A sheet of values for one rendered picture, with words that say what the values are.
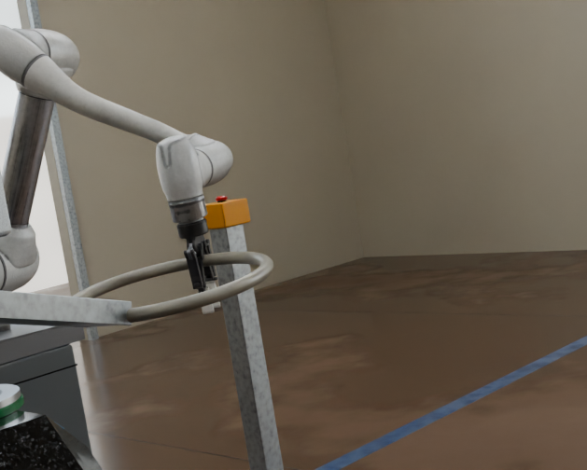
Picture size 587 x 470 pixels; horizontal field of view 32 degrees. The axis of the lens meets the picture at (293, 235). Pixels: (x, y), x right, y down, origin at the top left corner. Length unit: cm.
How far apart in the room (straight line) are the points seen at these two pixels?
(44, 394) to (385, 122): 681
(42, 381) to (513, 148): 620
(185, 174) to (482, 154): 633
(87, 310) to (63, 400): 81
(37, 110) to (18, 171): 18
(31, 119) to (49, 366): 67
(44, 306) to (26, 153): 100
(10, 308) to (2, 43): 99
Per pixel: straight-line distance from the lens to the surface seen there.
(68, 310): 203
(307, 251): 917
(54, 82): 268
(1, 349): 276
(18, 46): 273
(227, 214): 328
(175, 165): 251
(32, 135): 291
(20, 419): 180
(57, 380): 284
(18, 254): 297
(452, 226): 899
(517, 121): 848
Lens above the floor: 127
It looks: 6 degrees down
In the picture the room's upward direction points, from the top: 9 degrees counter-clockwise
